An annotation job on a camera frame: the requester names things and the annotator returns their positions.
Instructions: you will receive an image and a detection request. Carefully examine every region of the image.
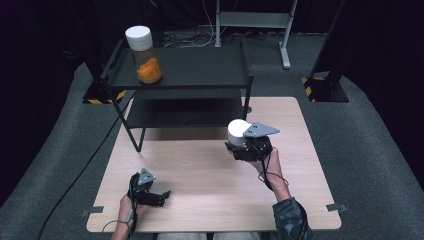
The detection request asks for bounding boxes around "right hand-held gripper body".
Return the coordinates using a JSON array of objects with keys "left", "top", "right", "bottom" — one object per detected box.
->
[{"left": 232, "top": 121, "right": 281, "bottom": 163}]

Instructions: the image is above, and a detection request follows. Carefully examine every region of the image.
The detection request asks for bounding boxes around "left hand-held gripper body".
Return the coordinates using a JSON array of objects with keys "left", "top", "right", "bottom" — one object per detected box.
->
[{"left": 127, "top": 167, "right": 158, "bottom": 205}]

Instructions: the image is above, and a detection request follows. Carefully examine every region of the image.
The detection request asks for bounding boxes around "jar of brown powder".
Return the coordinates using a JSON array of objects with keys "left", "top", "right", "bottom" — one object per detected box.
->
[{"left": 227, "top": 118, "right": 253, "bottom": 148}]

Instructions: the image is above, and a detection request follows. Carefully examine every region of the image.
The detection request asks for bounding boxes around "black two-tier metal rack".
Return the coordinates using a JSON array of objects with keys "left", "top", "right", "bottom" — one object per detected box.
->
[{"left": 99, "top": 38, "right": 255, "bottom": 153}]

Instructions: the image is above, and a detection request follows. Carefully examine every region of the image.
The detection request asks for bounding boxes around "jar of orange powder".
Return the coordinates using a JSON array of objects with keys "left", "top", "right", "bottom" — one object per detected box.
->
[{"left": 124, "top": 25, "right": 164, "bottom": 85}]

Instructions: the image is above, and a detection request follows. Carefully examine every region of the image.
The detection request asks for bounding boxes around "person's left hand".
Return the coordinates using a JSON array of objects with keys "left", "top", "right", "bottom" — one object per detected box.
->
[{"left": 118, "top": 194, "right": 152, "bottom": 225}]

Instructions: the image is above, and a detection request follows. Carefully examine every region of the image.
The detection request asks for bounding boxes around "person's right hand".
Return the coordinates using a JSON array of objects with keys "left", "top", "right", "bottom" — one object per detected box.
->
[{"left": 250, "top": 147, "right": 285, "bottom": 188}]

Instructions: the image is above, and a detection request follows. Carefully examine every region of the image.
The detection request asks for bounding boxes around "black stand with striped base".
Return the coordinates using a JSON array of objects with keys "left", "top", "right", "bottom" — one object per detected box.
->
[
  {"left": 68, "top": 0, "right": 128, "bottom": 105},
  {"left": 301, "top": 0, "right": 350, "bottom": 104}
]

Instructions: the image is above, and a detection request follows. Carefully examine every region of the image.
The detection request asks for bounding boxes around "grey metal stand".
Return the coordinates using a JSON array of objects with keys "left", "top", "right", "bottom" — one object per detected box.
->
[{"left": 214, "top": 0, "right": 300, "bottom": 70}]

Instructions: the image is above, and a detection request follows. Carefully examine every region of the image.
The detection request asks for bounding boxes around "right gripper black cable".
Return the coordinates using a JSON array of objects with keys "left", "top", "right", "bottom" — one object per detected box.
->
[{"left": 255, "top": 155, "right": 290, "bottom": 192}]

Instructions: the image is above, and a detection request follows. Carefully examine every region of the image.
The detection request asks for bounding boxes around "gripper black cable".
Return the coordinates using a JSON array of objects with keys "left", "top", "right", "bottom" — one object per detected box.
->
[
  {"left": 100, "top": 199, "right": 139, "bottom": 238},
  {"left": 255, "top": 155, "right": 290, "bottom": 192}
]

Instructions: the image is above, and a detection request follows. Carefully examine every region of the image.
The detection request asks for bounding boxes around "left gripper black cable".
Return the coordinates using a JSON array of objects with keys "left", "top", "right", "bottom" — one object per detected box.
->
[{"left": 100, "top": 199, "right": 139, "bottom": 238}]

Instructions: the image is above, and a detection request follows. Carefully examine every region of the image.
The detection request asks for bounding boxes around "long black floor cable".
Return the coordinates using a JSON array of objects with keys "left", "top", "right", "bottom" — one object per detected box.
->
[{"left": 35, "top": 93, "right": 134, "bottom": 240}]

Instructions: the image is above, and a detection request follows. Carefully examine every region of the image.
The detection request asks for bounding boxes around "tangle of floor cables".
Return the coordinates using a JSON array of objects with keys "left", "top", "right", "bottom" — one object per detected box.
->
[{"left": 162, "top": 0, "right": 218, "bottom": 49}]

